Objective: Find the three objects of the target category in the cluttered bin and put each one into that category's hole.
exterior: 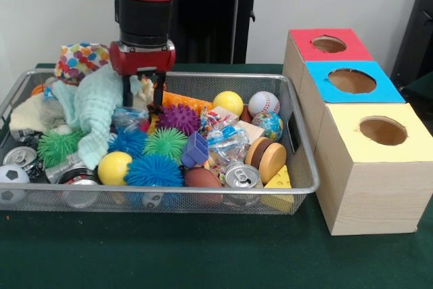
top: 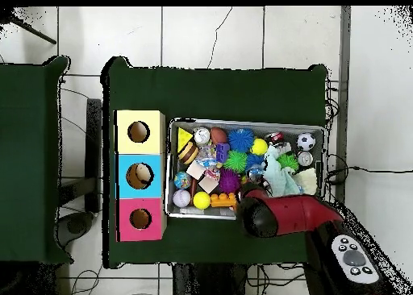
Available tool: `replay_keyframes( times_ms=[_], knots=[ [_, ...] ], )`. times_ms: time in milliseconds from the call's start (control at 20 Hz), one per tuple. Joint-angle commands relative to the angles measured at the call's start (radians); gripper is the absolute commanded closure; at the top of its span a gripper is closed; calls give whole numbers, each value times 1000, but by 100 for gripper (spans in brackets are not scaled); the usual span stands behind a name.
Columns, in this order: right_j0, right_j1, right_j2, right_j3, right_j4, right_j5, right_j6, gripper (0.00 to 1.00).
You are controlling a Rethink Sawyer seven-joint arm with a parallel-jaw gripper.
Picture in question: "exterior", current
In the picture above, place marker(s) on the shallow clear mesh bin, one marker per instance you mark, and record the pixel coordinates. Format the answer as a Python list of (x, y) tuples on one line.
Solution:
[(216, 205)]

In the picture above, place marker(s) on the blue spiky ball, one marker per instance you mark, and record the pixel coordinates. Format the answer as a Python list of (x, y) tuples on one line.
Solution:
[(154, 170)]

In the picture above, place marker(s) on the cream waffle cloth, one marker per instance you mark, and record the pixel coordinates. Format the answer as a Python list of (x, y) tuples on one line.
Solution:
[(23, 118)]

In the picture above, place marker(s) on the globe print ball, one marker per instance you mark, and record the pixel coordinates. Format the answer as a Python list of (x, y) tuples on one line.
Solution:
[(269, 125)]

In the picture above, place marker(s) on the mint green waffle cloth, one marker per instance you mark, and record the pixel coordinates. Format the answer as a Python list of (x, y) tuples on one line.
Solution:
[(98, 109)]

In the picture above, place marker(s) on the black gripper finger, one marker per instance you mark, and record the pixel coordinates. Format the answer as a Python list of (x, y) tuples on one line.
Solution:
[(127, 91), (159, 91)]

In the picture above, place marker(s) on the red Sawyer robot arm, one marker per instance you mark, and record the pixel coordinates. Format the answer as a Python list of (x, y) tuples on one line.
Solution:
[(145, 15)]

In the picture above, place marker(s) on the silver drink can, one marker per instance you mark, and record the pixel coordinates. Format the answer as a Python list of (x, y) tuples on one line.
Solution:
[(242, 175)]

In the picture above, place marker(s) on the multicoloured dotted cloth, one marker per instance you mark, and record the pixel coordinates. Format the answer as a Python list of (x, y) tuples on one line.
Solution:
[(81, 59)]

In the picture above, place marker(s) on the yellow cheese wedge toy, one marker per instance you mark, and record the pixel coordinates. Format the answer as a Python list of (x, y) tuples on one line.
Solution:
[(280, 179)]

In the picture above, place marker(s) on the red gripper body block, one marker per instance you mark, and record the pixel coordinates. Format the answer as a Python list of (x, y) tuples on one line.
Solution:
[(142, 60)]

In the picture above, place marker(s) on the wooden box with three holes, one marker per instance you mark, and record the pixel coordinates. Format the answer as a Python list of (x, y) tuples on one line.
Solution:
[(372, 197)]

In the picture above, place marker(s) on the black stand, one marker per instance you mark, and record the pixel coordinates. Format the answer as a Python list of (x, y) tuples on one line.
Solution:
[(416, 32)]

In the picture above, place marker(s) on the purple plastic toy piece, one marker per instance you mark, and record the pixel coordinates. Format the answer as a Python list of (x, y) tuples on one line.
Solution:
[(195, 150)]

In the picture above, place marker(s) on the dark green tablecloth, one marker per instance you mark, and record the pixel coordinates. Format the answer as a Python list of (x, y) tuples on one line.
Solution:
[(203, 255)]

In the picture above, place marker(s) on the wooden burger toy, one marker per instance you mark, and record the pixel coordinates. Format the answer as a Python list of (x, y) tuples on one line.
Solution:
[(267, 157)]

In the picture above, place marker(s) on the green spiky toy with eyes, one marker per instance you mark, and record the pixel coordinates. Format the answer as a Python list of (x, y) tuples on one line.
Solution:
[(59, 147)]

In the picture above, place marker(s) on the small soccer ball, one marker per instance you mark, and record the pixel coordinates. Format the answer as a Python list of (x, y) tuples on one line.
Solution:
[(11, 174)]

